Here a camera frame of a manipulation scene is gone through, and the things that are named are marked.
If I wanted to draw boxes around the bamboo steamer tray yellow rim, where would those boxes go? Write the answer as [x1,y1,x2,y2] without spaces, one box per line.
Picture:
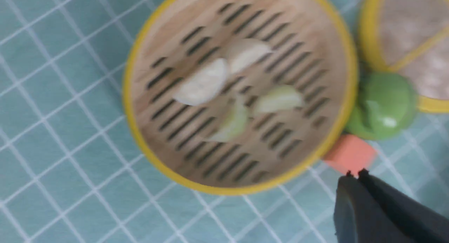
[122,0,358,195]

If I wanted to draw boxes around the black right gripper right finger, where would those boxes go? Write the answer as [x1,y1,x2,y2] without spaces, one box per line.
[358,169,448,243]

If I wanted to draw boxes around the woven bamboo steamer lid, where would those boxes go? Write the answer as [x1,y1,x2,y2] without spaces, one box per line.
[358,0,449,113]

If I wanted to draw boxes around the white pleated dumpling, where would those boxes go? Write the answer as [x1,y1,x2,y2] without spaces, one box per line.
[173,58,229,106]

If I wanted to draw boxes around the green toy apple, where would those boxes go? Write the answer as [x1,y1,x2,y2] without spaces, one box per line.
[345,72,419,140]

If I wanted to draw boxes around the orange foam cube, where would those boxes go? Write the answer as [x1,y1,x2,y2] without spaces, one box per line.
[323,134,377,177]

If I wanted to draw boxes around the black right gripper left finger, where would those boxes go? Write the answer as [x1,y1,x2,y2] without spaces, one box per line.
[333,172,414,243]

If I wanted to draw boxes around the pale green dumpling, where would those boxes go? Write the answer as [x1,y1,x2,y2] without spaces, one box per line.
[252,85,305,116]
[207,96,249,143]

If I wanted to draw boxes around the green checkered tablecloth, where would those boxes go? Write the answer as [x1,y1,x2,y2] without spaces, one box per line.
[0,0,449,243]

